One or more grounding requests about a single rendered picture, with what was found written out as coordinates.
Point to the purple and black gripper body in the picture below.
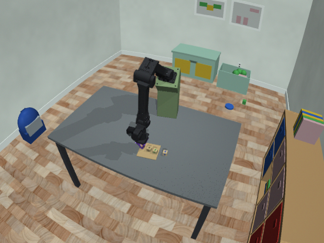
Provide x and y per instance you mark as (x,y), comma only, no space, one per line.
(143,138)

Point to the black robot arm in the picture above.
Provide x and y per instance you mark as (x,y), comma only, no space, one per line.
(146,79)

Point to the tan mat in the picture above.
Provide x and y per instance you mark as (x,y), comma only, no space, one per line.
(146,154)

